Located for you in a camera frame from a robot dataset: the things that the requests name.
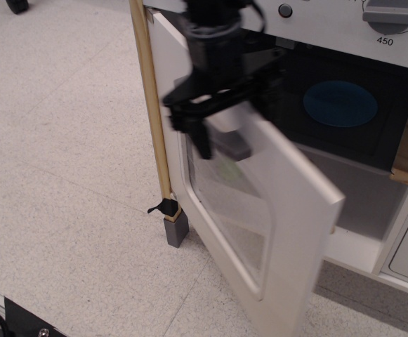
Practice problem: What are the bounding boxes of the light wooden cabinet leg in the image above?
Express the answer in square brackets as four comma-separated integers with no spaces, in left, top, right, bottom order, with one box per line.
[129,0,181,221]

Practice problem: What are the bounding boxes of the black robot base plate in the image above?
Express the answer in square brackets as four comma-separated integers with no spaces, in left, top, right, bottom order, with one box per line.
[4,297,66,337]

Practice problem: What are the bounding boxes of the grey temperature knob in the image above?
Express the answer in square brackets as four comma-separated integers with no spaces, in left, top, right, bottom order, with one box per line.
[362,0,408,35]

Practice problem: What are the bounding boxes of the grey leg foot cap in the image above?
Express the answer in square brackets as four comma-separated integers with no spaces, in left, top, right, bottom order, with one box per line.
[164,211,190,249]

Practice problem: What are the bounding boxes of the black tape piece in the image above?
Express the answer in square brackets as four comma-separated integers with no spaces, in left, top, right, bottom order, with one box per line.
[147,198,178,217]

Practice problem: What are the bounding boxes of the blue round oven disc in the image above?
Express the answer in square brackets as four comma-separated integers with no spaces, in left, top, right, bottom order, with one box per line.
[303,81,379,128]

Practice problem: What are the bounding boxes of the white toy oven door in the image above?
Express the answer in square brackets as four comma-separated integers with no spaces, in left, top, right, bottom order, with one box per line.
[145,10,347,337]

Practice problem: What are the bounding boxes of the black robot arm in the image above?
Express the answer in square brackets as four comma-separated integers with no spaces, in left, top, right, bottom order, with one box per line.
[162,1,284,161]

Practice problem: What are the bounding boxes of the grey oven door handle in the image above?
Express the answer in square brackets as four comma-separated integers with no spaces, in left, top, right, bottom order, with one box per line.
[204,105,252,162]

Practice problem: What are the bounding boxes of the white toy kitchen cabinet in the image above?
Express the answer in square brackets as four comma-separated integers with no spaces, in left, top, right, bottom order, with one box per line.
[142,0,408,303]

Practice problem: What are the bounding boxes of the green toy vegetable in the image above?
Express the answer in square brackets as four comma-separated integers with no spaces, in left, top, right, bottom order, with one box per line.
[217,160,242,182]

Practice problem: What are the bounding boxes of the black wheel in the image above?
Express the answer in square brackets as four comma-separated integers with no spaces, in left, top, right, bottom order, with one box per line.
[6,0,29,15]

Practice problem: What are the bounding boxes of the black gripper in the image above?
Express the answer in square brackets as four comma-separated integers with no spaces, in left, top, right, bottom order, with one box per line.
[162,29,286,160]

